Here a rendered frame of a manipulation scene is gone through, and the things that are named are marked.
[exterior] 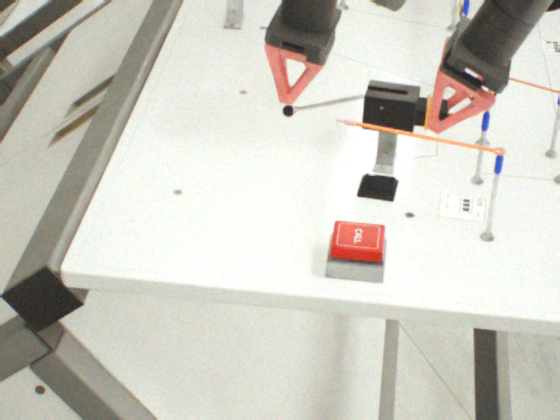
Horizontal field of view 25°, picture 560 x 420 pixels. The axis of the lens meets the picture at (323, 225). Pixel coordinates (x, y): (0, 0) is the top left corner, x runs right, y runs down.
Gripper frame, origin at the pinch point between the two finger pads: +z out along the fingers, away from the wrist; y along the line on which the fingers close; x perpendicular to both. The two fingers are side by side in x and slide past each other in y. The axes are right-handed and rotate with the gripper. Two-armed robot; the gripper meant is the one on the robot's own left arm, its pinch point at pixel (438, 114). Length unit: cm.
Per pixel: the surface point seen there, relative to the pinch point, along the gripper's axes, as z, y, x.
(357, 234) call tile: 5.8, -19.8, 3.2
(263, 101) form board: 15.5, 10.8, 16.6
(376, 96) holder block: 1.2, -1.4, 6.9
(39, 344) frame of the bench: 29.7, -28.7, 24.6
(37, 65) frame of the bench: 68, 73, 53
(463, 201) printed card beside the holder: 4.8, -5.3, -6.7
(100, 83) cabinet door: 41, 36, 37
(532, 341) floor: 220, 309, -141
